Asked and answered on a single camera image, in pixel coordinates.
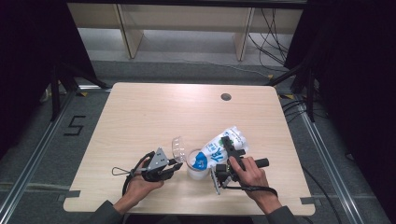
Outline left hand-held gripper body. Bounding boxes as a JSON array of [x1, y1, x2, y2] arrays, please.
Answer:
[[142, 147, 171, 183]]

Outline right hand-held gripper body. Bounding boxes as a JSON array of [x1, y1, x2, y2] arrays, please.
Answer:
[[209, 148, 270, 196]]

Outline white and blue milk pouch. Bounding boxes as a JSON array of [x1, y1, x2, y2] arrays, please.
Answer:
[[191, 125, 249, 172]]

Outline clear jar with hinged lid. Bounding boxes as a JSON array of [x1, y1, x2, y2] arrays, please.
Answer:
[[171, 135, 210, 181]]

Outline person's right hand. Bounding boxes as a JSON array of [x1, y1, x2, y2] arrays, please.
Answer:
[[228, 156, 281, 215]]

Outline person's left hand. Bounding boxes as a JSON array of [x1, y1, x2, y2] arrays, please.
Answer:
[[120, 158, 165, 206]]

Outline person's dark lap clothing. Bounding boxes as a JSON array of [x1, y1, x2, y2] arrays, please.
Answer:
[[124, 215, 256, 224]]

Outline grey tape strip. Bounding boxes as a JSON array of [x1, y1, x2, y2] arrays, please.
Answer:
[[57, 189, 81, 202], [300, 196, 321, 205]]

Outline black metal stand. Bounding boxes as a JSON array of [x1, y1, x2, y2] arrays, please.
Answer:
[[49, 62, 111, 122], [264, 60, 316, 123]]

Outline light wooden shelf unit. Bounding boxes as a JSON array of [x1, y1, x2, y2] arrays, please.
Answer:
[[66, 3, 304, 62]]

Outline dark curtain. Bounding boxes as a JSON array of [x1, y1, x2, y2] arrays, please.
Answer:
[[0, 0, 97, 157], [284, 0, 396, 218]]

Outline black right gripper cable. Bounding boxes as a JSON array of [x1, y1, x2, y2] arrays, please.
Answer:
[[222, 184, 279, 199]]

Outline black left gripper strap cable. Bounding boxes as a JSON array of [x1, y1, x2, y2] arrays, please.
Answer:
[[121, 150, 156, 197]]

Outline thin grey wire loop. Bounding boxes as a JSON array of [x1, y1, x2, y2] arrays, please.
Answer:
[[111, 166, 135, 176]]

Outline black floor cables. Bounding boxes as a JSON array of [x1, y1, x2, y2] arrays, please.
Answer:
[[281, 98, 328, 124]]

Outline aluminium floor rail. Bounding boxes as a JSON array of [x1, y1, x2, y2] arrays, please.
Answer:
[[0, 90, 78, 220], [298, 102, 358, 224]]

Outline bundle of black cables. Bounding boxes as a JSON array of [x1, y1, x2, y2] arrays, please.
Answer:
[[247, 7, 292, 68]]

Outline long black floor cable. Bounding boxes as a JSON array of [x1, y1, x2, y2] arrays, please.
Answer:
[[301, 166, 344, 224]]

